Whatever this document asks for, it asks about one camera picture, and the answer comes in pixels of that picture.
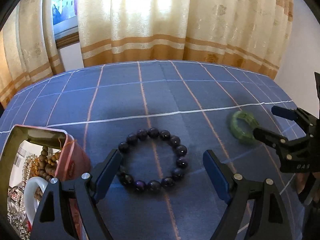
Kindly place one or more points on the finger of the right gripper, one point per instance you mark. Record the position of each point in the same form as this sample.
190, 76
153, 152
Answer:
275, 141
302, 118

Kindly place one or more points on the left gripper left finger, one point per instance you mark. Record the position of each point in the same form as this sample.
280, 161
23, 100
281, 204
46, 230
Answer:
53, 218

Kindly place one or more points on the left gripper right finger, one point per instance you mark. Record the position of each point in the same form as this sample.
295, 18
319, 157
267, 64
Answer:
268, 220

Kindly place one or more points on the green jade bangle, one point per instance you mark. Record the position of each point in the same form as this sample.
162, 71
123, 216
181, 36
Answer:
241, 126

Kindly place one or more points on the pale white jade bangle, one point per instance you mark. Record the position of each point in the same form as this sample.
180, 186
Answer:
30, 203

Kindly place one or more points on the pink tin jewelry box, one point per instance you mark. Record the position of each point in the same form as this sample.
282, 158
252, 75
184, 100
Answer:
28, 152

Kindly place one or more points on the right hand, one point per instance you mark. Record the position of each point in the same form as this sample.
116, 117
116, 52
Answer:
307, 186

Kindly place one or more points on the cream curtain right panel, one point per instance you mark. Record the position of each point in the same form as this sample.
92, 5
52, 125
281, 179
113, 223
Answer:
247, 34

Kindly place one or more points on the cream curtain panel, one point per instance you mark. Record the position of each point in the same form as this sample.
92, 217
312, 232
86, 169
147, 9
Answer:
247, 34
28, 48

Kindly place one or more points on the blue plaid bed sheet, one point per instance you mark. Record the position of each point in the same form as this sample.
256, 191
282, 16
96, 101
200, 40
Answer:
100, 106

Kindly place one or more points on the cream curtain left panel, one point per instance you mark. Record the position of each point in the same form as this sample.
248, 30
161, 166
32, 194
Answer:
28, 48

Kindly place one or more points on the window with wooden sill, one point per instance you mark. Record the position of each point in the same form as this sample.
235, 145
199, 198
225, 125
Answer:
65, 22

